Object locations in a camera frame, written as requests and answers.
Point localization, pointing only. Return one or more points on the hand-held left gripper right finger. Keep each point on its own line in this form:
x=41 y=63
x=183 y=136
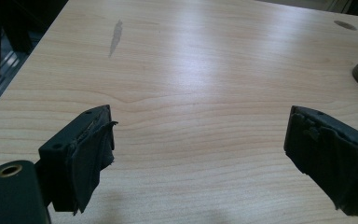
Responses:
x=332 y=155

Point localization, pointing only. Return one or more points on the aluminium frame rail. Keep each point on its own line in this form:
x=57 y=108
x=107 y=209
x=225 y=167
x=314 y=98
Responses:
x=0 y=81

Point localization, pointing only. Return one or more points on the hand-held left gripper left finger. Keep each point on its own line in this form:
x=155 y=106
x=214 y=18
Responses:
x=71 y=155

